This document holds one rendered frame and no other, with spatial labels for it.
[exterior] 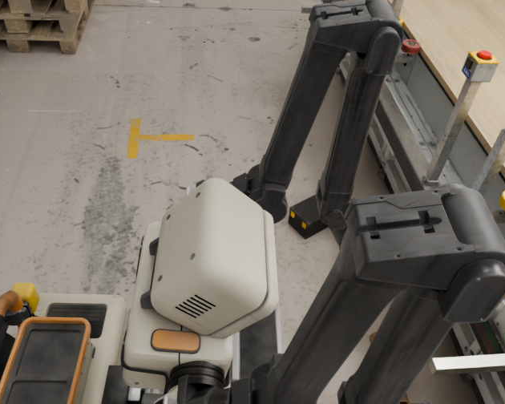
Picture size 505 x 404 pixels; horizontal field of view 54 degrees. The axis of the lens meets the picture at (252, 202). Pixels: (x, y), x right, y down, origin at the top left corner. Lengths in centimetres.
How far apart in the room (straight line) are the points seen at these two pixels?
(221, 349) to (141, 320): 13
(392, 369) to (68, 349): 77
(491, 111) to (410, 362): 162
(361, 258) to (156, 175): 251
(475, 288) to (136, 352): 51
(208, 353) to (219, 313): 8
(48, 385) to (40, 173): 200
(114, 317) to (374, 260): 99
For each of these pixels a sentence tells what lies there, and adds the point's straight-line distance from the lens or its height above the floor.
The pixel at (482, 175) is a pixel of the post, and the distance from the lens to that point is 166.
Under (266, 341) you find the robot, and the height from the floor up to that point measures 104.
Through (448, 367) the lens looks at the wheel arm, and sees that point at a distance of 131.
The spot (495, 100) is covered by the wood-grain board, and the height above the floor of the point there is 90.
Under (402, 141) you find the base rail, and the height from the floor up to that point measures 70.
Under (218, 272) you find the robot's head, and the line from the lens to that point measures 68.
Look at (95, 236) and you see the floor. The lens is 261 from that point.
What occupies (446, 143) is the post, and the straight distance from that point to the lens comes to 187.
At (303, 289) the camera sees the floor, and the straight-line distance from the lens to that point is 239.
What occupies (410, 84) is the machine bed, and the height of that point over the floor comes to 65.
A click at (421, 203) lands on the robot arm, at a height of 162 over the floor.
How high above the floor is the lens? 192
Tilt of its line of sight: 45 degrees down
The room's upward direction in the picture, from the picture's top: 6 degrees clockwise
